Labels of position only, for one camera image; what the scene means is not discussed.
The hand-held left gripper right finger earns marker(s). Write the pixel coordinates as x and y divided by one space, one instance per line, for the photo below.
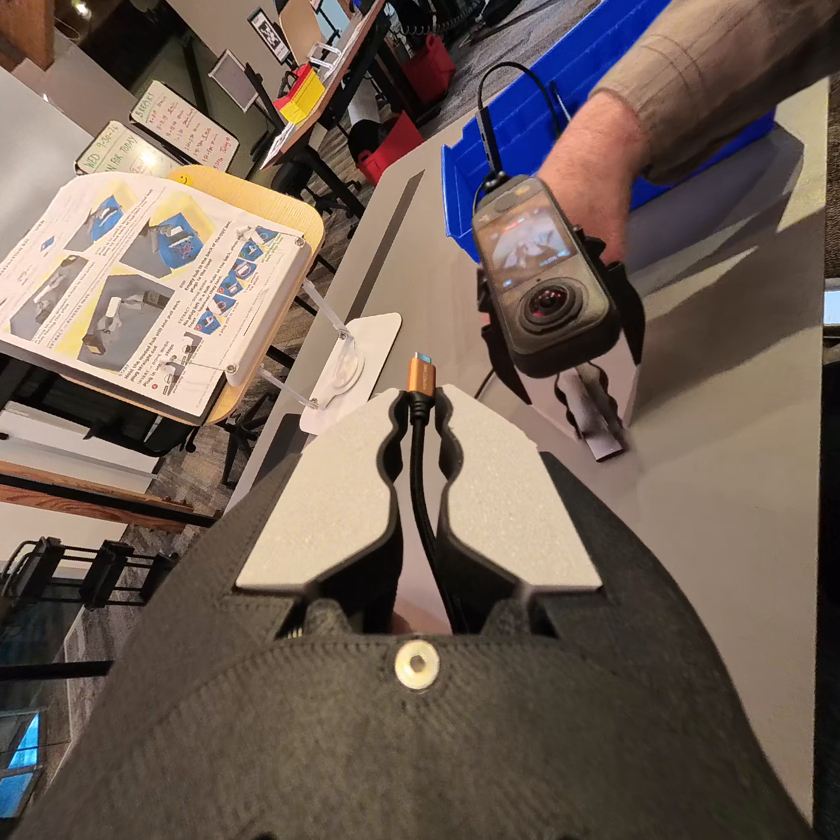
518 512

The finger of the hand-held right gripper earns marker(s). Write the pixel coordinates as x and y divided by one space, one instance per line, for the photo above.
627 394
548 410

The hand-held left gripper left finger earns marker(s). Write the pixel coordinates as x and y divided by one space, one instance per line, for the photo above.
328 505

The grey usb hub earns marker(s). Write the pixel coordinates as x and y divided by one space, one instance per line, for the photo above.
600 443
490 138

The blue plastic bin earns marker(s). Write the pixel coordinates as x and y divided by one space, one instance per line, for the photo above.
590 52

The person's right hand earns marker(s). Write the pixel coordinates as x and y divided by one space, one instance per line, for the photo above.
590 170

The white document stand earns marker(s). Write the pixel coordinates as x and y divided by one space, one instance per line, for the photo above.
367 334

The smartphone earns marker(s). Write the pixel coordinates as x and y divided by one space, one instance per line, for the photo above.
832 308

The red fabric bag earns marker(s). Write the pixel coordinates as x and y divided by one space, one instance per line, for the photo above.
430 69
387 148

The black metal rack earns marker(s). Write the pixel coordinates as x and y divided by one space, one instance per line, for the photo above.
85 571

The printed instruction sheet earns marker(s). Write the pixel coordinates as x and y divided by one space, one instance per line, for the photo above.
131 282

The wooden office table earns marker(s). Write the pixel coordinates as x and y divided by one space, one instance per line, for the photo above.
334 79

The red and yellow bin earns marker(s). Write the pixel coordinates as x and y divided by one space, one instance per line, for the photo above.
298 98

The framed sign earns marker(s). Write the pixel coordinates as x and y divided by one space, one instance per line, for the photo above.
229 80

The small whiteboard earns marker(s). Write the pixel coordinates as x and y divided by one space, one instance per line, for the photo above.
190 124
124 157

